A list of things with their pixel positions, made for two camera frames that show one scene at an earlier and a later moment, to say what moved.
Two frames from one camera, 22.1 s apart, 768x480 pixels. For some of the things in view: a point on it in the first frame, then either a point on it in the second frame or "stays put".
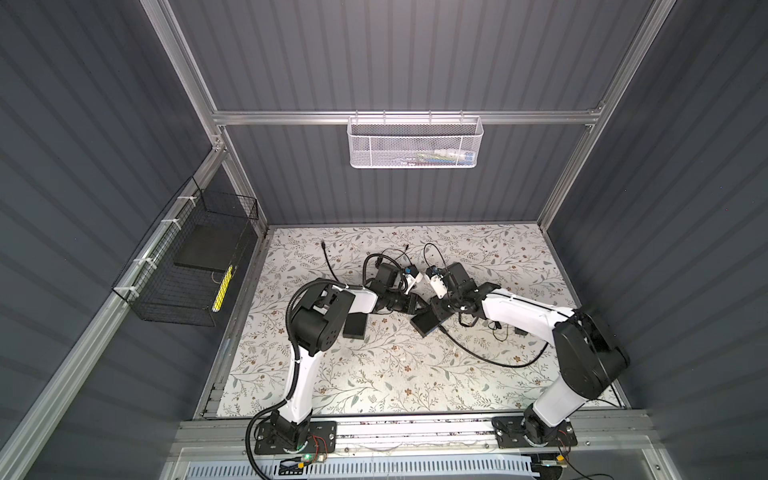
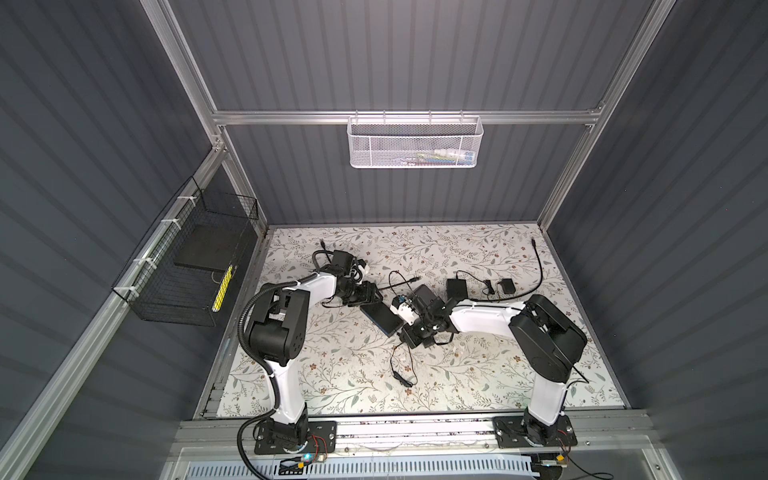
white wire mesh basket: x=414 y=142 stays put
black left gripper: x=411 y=304 to x=367 y=295
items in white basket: x=439 y=157 stays put
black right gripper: x=435 y=302 to x=407 y=335
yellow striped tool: x=217 y=304 stays put
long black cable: x=454 y=339 to x=472 y=300
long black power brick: x=355 y=325 to x=383 y=317
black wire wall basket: x=185 y=273 stays put
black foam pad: x=210 y=246 stays put
